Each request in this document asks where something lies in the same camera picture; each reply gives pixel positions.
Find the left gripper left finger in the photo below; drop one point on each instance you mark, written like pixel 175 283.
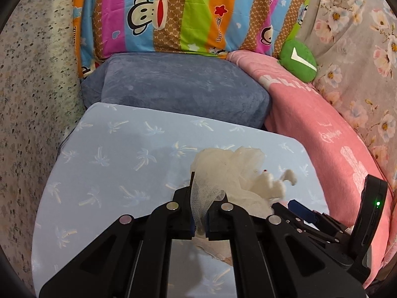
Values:
pixel 130 258

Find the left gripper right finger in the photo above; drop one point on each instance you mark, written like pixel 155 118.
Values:
pixel 271 258

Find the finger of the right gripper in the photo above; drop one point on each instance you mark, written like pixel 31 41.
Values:
pixel 318 225

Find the white fluffy plush scrap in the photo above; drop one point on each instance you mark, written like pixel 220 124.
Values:
pixel 273 189

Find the beige mesh tulle cloth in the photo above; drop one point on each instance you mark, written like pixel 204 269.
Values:
pixel 220 173

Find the pink striped cloth scrap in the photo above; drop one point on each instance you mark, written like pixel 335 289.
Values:
pixel 220 250

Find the pink bow print blanket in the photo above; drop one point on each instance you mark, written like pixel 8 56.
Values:
pixel 339 156

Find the green round plush cushion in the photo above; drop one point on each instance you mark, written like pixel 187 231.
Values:
pixel 298 60

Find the blue-grey velvet pillow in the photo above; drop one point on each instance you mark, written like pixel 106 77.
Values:
pixel 196 85

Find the grey floral bedsheet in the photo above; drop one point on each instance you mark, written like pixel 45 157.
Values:
pixel 354 44

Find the colourful monkey print pillow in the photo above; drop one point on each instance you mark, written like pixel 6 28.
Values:
pixel 102 28

